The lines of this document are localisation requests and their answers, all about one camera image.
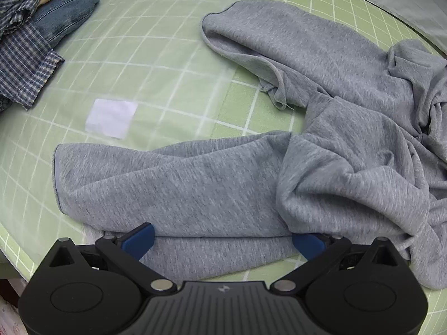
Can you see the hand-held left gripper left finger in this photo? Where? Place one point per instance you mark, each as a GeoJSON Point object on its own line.
{"type": "Point", "coordinates": [138, 240]}

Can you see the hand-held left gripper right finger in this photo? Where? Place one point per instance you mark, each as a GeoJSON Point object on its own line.
{"type": "Point", "coordinates": [307, 246]}

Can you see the grey sweatpants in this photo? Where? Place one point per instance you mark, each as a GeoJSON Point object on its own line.
{"type": "Point", "coordinates": [223, 188]}

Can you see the white paper patch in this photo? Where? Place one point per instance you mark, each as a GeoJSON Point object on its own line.
{"type": "Point", "coordinates": [111, 118]}

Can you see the floral cloth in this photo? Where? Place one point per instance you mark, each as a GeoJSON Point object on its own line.
{"type": "Point", "coordinates": [8, 310]}

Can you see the green grid mat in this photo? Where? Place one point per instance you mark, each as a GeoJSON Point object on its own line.
{"type": "Point", "coordinates": [251, 104]}

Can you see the translucent plastic sheet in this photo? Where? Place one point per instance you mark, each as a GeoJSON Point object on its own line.
{"type": "Point", "coordinates": [146, 42]}

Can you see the blue plaid shirt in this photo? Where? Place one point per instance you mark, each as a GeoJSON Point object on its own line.
{"type": "Point", "coordinates": [21, 59]}

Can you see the blue jeans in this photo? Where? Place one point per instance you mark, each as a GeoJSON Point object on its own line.
{"type": "Point", "coordinates": [70, 10]}

